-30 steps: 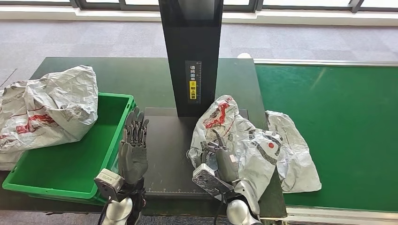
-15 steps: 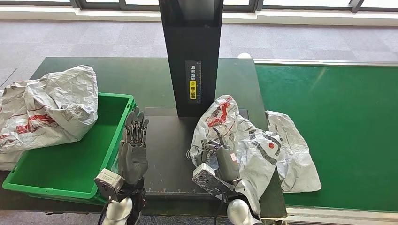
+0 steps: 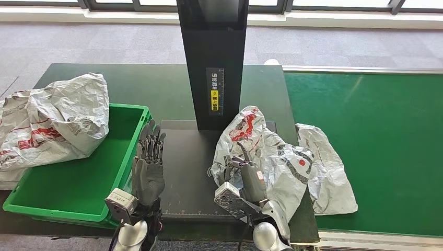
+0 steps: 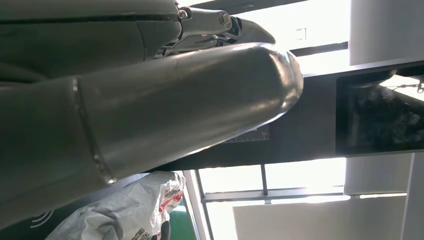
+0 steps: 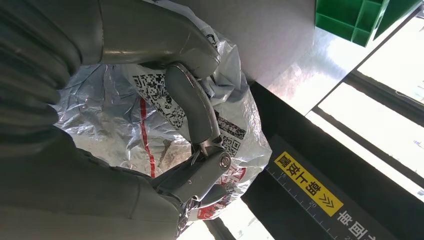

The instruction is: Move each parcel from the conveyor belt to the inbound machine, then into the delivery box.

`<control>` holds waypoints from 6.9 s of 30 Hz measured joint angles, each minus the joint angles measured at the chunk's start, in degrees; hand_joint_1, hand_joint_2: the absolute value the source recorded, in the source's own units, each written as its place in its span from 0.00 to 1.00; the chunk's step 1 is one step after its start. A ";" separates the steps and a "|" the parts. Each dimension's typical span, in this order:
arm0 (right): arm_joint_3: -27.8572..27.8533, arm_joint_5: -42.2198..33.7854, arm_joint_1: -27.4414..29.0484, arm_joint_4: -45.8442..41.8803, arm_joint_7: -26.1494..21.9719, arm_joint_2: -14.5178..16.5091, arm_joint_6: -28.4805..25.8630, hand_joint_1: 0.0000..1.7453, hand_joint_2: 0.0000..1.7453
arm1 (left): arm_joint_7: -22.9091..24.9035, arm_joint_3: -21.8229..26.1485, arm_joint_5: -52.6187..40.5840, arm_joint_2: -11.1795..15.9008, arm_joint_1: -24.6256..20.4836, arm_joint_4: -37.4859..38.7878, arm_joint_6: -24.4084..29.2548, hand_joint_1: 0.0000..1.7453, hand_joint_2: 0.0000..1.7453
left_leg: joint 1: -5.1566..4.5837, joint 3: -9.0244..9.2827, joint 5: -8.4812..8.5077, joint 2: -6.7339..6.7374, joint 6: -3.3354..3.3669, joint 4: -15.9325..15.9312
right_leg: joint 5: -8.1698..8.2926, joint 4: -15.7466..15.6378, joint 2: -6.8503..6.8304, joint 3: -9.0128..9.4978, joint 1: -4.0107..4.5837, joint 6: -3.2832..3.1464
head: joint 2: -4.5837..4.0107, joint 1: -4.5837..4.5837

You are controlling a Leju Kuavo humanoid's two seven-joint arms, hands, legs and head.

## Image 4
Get grey parcel bag red logo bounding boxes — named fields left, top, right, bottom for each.
left=44, top=171, right=186, bottom=240

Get green conveyor belt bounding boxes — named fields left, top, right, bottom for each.
left=168, top=208, right=198, bottom=240

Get white roller blind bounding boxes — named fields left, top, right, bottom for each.
left=231, top=195, right=424, bottom=240
left=349, top=0, right=424, bottom=66
left=344, top=153, right=412, bottom=196

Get dark window frame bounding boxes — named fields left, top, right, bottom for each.
left=182, top=0, right=352, bottom=240

